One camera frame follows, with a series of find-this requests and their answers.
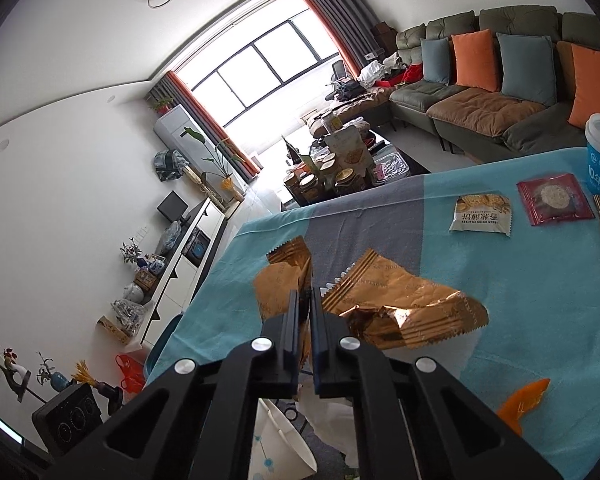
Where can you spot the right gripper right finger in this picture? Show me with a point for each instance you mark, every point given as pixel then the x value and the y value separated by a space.
pixel 414 420

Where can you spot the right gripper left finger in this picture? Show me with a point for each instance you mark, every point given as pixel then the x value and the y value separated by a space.
pixel 195 421

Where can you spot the white dotted paper cup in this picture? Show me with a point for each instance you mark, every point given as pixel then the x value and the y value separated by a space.
pixel 278 450

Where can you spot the orange peel piece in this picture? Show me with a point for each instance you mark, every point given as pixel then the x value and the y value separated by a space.
pixel 521 402

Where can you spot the large gold foil wrapper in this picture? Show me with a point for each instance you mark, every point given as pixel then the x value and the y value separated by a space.
pixel 388 307

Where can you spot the orange plastic bag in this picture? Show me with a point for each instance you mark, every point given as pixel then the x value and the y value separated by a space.
pixel 133 379

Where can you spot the white black TV cabinet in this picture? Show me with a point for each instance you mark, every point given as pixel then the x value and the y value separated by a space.
pixel 187 268

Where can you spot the flower vase on cabinet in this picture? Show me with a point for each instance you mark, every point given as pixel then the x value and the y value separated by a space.
pixel 131 253

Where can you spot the teal grey tablecloth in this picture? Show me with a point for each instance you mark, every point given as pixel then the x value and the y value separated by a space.
pixel 492 271

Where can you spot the small black monitor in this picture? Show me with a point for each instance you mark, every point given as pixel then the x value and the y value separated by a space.
pixel 173 207

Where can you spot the white yellow snack packet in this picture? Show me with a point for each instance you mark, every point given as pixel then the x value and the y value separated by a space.
pixel 484 213

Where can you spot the covered standing fan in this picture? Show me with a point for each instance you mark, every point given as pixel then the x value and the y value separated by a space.
pixel 170 165

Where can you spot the tall green potted plant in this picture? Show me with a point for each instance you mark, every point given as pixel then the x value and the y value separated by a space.
pixel 222 168

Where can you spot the maroon snack packet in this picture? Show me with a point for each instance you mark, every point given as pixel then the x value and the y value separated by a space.
pixel 554 199

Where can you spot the cluttered coffee table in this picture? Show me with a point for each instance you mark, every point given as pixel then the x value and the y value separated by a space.
pixel 325 174

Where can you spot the white standing air conditioner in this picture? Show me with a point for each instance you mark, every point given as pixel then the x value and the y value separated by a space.
pixel 179 131

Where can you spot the brown seat pad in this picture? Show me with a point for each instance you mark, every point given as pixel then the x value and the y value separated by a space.
pixel 486 113

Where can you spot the brown ottoman bench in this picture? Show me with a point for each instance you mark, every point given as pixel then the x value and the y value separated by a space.
pixel 373 106

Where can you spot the left orange grey curtain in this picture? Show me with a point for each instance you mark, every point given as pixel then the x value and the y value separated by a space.
pixel 171 88

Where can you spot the orange grey curtain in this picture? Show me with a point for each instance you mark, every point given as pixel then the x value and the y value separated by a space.
pixel 350 24
pixel 171 88

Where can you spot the green sectional sofa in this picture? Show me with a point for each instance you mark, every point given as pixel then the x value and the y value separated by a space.
pixel 545 131

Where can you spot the orange cushion far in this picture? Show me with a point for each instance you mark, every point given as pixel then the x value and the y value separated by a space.
pixel 475 60

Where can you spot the orange cushion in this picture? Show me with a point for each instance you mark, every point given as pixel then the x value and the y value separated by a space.
pixel 475 60
pixel 586 64

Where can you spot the blue cushion near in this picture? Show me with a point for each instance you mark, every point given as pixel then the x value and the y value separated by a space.
pixel 528 68

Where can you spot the blue cushion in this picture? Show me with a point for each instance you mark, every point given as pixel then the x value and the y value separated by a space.
pixel 436 61
pixel 528 68

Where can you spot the blue cushion far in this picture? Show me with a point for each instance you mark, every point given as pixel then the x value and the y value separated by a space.
pixel 436 61

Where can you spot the right orange grey curtain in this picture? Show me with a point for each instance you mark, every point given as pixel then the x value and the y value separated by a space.
pixel 350 24

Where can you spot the black framed window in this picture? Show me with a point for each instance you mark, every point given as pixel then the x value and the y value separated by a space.
pixel 278 57

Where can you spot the orange cushion near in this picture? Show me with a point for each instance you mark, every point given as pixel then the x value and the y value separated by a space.
pixel 586 64

